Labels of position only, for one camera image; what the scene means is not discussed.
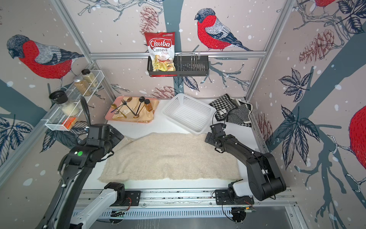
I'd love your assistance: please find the small orange box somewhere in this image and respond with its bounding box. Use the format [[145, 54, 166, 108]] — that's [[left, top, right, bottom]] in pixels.
[[63, 117, 78, 130]]

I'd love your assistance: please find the white wire wall shelf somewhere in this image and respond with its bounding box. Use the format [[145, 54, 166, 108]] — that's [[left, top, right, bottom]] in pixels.
[[45, 70, 104, 131]]

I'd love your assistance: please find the small amber spice bottle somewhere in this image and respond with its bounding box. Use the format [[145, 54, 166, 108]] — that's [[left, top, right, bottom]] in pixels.
[[144, 99, 153, 112]]

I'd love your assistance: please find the black ladle spoon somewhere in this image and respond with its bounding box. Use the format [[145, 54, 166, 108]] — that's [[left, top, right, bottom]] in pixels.
[[133, 96, 145, 118]]

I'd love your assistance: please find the black white patterned scarf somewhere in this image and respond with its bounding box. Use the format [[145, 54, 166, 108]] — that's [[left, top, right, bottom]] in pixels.
[[209, 94, 253, 127]]

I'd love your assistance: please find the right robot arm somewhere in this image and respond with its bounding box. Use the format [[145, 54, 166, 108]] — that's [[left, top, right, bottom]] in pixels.
[[205, 123, 287, 200]]

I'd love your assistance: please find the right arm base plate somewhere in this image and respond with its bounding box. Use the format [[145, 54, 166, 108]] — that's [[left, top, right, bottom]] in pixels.
[[213, 189, 254, 206]]

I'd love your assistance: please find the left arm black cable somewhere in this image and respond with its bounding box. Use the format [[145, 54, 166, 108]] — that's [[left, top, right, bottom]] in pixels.
[[79, 96, 92, 127]]

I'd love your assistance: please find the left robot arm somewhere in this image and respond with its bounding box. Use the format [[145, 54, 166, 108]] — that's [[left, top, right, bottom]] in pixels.
[[37, 124, 124, 229]]

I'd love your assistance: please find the spice jar silver lid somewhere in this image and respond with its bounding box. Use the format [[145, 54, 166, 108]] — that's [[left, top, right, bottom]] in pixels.
[[73, 76, 92, 96]]

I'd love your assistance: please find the aluminium front rail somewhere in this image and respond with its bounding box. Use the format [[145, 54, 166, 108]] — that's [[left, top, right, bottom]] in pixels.
[[58, 187, 298, 208]]

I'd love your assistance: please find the black gold fork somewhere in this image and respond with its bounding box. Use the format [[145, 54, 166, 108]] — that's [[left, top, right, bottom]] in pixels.
[[122, 99, 136, 115]]

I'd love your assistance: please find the beige cloth on tray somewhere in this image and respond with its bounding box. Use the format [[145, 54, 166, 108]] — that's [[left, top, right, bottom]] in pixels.
[[113, 97, 159, 123]]

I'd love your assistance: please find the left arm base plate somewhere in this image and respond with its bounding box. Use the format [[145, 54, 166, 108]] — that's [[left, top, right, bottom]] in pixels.
[[112, 190, 142, 207]]

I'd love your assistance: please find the red cassava chips bag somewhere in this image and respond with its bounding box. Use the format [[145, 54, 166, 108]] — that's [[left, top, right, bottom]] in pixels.
[[144, 32, 176, 72]]

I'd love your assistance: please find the beige knitted scarf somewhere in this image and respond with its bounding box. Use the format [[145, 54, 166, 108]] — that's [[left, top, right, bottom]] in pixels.
[[99, 133, 240, 183]]

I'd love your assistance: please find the spice jar black lid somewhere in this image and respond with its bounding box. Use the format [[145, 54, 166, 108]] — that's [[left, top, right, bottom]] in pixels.
[[82, 69, 99, 88]]

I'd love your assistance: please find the gold spoon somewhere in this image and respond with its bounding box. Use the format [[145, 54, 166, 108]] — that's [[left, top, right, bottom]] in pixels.
[[111, 104, 127, 118]]

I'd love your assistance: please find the large jar black lid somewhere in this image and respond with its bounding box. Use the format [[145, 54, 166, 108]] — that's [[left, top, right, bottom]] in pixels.
[[49, 91, 80, 117]]

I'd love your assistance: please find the black wire wall basket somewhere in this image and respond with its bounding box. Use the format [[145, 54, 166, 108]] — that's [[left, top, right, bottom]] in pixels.
[[147, 54, 209, 77]]

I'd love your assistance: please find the white plastic basket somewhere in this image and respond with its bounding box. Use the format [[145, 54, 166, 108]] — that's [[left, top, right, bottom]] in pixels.
[[162, 93, 216, 135]]

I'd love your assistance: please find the pink tray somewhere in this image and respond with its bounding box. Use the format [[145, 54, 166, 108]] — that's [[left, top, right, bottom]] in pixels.
[[104, 95, 160, 124]]

